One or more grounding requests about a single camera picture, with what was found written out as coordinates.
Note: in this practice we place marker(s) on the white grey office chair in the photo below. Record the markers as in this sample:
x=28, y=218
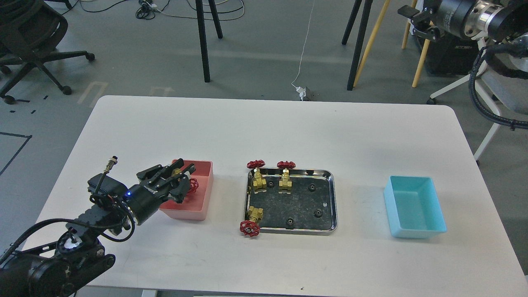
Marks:
x=498, y=76

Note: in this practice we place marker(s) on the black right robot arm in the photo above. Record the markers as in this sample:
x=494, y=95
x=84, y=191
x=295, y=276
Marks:
x=513, y=21

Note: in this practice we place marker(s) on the pink plastic box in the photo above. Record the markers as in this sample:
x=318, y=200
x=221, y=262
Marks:
x=195, y=205

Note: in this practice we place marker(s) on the stainless steel tray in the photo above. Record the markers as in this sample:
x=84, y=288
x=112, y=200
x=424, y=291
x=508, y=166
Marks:
x=299, y=205

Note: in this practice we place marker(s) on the brass valve back left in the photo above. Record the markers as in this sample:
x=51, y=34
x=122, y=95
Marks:
x=259, y=182

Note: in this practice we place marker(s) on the brass valve front left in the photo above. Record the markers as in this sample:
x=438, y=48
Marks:
x=250, y=227

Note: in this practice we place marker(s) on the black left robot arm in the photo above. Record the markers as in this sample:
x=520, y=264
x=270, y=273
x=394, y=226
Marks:
x=61, y=267

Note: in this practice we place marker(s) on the blue plastic box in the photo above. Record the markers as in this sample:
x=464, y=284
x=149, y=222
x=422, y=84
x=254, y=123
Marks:
x=413, y=207

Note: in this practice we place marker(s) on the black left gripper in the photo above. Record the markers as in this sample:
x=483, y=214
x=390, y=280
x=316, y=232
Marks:
x=156, y=186

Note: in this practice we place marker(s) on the white power adapter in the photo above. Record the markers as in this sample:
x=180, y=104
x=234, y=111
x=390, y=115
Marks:
x=305, y=94

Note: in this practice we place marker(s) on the brass valve back right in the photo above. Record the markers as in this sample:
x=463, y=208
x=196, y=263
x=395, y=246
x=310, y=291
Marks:
x=285, y=183

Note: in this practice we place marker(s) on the black office chair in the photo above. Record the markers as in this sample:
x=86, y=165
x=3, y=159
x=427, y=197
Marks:
x=30, y=31

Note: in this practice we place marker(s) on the brass valve red handle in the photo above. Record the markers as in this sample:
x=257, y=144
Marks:
x=193, y=183

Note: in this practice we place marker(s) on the black tripod right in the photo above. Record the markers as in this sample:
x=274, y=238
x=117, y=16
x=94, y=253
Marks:
x=353, y=74

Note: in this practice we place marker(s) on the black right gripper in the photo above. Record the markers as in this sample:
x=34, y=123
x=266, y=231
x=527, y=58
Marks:
x=465, y=19

